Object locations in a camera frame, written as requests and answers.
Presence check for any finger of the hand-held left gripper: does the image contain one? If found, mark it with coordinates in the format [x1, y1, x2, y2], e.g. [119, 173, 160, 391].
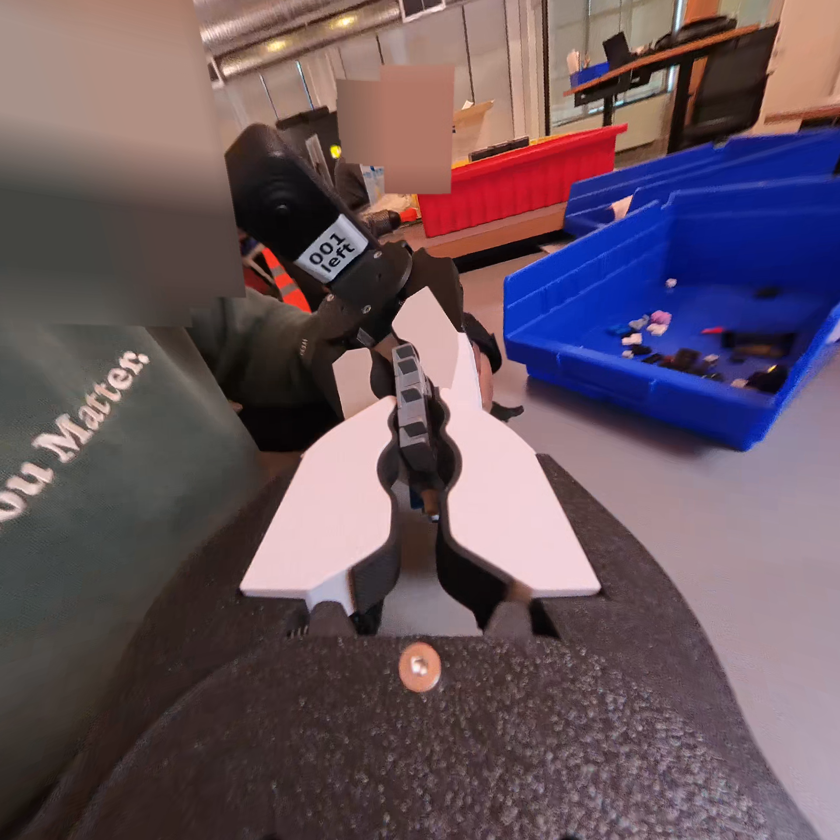
[392, 287, 484, 414]
[331, 342, 395, 424]

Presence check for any red bin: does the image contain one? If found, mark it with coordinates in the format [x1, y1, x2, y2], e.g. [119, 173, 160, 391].
[418, 125, 628, 240]

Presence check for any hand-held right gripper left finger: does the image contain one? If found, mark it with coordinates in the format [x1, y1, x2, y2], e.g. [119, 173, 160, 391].
[238, 394, 405, 613]

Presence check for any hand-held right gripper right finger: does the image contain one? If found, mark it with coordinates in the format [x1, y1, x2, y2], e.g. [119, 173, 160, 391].
[435, 392, 605, 605]

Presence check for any black office chair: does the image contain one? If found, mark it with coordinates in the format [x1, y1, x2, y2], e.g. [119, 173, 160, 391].
[676, 27, 778, 152]

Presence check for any lego pieces pile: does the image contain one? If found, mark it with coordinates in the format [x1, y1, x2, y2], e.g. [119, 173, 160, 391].
[604, 276, 795, 395]

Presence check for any black standing desk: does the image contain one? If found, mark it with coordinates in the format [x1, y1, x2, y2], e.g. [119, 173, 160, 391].
[567, 20, 762, 156]

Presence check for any silver ventilation duct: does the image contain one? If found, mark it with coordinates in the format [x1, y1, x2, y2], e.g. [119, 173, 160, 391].
[197, 0, 395, 73]

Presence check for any blue plastic bin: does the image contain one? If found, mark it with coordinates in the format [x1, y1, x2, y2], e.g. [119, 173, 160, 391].
[565, 129, 840, 240]
[503, 178, 840, 454]

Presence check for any lego car model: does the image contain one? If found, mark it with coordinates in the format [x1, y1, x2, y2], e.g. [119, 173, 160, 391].
[392, 342, 450, 519]

